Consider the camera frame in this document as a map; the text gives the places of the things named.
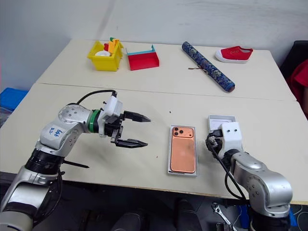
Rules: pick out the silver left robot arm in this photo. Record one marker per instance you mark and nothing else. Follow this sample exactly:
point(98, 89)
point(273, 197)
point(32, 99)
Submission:
point(72, 120)

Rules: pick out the green plastic toy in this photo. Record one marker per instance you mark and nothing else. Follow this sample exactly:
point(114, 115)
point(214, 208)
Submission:
point(112, 39)

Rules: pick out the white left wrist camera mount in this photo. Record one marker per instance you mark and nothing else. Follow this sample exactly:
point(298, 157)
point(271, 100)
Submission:
point(114, 107)

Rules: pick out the orange smartphone in box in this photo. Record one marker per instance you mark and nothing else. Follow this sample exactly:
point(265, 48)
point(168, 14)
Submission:
point(196, 156)

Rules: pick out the red tray with teal edges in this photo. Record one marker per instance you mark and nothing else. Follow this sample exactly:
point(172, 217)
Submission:
point(143, 60)

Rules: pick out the orange smartphone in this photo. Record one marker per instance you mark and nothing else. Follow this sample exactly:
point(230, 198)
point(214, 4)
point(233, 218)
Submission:
point(183, 154)
point(196, 156)

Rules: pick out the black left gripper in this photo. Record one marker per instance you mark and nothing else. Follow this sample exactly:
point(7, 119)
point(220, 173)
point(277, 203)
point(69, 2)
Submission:
point(113, 130)

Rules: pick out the blue plastic crate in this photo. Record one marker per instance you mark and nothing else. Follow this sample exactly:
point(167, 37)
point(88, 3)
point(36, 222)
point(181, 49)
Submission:
point(12, 97)

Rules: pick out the blue patterned scroll roll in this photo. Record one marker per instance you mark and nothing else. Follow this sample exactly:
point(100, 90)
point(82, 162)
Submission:
point(209, 66)

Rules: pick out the white round item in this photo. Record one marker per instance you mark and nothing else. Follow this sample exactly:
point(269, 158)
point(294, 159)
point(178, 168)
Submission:
point(102, 53)

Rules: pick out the dark rounded shape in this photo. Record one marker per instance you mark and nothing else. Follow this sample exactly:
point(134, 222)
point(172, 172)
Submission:
point(130, 222)
point(187, 216)

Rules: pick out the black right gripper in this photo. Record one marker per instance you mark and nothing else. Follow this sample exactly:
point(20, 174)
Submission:
point(213, 142)

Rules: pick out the white box lid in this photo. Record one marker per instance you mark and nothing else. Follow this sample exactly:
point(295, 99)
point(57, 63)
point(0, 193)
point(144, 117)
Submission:
point(216, 119)

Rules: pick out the red plastic toy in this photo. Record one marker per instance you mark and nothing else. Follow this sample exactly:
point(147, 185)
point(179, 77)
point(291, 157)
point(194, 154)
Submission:
point(106, 47)

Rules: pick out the orange plastic toy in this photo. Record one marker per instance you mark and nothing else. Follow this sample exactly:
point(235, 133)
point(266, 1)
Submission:
point(113, 47)

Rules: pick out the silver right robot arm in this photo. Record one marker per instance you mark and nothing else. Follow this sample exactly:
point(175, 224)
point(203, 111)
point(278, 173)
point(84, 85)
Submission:
point(264, 180)

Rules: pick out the red canvas shoe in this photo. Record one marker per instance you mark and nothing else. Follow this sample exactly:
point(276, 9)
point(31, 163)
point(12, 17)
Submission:
point(234, 54)

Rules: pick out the yellow plastic bin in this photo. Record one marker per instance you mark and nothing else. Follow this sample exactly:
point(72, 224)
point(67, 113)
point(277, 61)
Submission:
point(106, 63)

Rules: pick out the black chair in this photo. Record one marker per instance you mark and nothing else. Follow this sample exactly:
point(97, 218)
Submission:
point(297, 51)

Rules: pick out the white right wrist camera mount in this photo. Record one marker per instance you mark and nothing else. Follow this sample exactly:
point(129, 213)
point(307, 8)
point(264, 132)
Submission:
point(231, 137)

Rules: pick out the silver adjustable wrench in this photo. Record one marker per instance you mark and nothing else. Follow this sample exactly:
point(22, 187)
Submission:
point(222, 215)

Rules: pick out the person in red shirt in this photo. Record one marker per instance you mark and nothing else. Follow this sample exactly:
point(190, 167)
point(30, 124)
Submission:
point(299, 84)

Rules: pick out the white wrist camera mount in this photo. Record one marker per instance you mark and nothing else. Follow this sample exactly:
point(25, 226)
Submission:
point(231, 137)
point(114, 107)

